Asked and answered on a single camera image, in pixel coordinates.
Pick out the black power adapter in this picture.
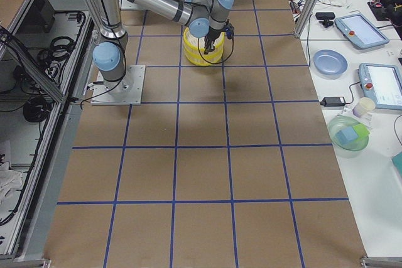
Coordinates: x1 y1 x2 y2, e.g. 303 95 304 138
320 97 350 107

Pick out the upper teach pendant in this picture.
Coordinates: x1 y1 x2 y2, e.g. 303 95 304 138
334 13 389 50

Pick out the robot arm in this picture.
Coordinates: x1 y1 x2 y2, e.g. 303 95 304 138
92 0 234 94

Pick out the blue sponge block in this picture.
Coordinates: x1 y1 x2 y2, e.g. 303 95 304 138
335 126 359 146

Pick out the black webcam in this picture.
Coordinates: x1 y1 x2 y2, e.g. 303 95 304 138
315 12 335 28

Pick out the clear green bowl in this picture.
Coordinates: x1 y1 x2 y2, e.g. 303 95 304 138
327 115 370 155

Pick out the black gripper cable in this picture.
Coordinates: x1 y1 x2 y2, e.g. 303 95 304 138
197 23 236 65

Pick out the aluminium frame post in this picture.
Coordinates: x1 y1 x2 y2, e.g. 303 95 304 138
293 0 329 39

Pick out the yellow steamer basket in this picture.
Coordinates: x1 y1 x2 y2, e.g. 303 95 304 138
183 28 225 67

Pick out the green sponge block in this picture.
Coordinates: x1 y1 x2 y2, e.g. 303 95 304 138
352 123 370 139

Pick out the translucent plastic cup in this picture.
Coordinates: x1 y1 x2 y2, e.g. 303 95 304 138
352 97 376 117

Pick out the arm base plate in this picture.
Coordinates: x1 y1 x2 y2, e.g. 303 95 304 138
90 65 146 105

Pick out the lower teach pendant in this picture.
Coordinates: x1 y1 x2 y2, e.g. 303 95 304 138
358 63 401 110

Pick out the blue plate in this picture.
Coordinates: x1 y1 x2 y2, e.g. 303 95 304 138
313 50 348 80

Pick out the teach pendant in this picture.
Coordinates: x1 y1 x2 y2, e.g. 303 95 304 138
334 13 389 50
358 63 401 110

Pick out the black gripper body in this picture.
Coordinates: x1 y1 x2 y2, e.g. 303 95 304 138
205 23 234 44

